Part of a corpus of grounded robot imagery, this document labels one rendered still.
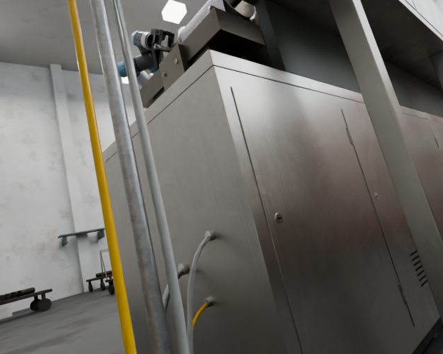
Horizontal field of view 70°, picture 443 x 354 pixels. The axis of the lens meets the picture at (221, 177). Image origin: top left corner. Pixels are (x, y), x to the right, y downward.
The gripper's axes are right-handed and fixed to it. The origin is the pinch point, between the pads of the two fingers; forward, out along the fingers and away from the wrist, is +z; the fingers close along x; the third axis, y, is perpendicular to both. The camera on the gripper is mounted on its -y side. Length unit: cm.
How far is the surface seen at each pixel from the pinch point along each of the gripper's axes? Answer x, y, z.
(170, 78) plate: -28, -8, 43
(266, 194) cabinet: -26, -24, 83
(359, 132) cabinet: 29, -11, 72
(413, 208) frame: 7, -22, 101
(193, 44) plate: -26, 2, 47
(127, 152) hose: -61, -12, 90
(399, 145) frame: 7, -9, 92
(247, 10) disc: 2.9, 17.5, 33.2
